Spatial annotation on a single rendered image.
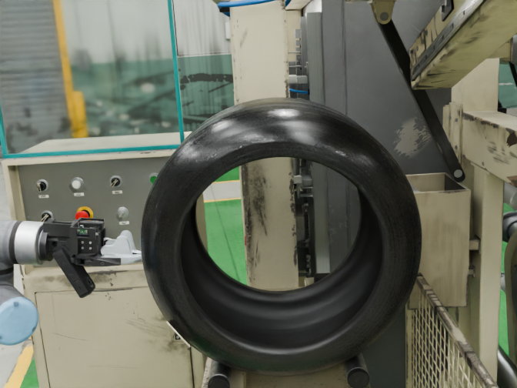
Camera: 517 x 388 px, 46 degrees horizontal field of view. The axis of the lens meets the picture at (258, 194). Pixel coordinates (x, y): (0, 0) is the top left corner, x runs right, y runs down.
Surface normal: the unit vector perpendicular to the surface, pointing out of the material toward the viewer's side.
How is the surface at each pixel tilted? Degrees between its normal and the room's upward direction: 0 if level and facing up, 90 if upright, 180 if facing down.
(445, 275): 90
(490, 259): 90
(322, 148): 80
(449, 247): 90
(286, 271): 90
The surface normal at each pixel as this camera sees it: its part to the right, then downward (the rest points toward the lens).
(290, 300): -0.04, 0.07
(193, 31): 0.15, 0.23
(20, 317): 0.66, 0.18
